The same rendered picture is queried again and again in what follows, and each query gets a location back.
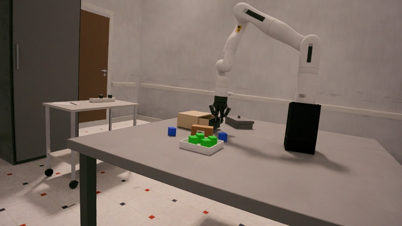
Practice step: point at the small blue block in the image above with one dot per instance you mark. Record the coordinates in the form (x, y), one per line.
(222, 136)
(172, 131)

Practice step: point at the green block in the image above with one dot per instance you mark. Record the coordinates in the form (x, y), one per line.
(206, 142)
(214, 140)
(200, 136)
(193, 140)

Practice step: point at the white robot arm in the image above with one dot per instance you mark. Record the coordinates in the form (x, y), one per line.
(309, 48)

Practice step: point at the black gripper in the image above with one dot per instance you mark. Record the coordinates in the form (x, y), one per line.
(220, 104)

